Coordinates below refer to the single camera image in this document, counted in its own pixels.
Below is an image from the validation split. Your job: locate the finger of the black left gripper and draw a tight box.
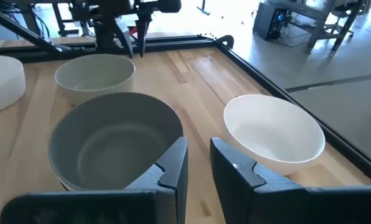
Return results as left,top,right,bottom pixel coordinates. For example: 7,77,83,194
142,20,152,58
136,20,145,58

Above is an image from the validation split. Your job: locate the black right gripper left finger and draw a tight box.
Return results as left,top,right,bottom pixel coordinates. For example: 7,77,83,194
0,136,189,224

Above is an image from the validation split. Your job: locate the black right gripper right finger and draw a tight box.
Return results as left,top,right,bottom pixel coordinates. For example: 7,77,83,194
209,137,371,224

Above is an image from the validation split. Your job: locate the white bowl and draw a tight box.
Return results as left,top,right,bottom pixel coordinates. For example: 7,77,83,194
223,94,326,177
0,55,27,115
57,174,89,192

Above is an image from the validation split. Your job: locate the dark grey bowl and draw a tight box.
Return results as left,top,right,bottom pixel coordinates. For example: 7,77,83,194
47,91,185,191

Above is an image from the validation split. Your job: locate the light grey bowl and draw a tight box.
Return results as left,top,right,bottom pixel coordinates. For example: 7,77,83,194
54,53,136,106

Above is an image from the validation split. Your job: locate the black corner hook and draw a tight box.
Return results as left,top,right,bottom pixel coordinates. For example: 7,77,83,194
215,34,235,50

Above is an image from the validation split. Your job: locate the black computer tower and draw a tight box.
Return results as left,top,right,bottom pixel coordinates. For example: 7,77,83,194
252,2,290,41

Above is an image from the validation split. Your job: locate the black diagonal frame strut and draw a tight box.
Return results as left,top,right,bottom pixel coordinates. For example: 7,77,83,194
0,4,68,54

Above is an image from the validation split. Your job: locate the metal desk frame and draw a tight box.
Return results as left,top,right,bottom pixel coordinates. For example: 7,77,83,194
289,0,369,54

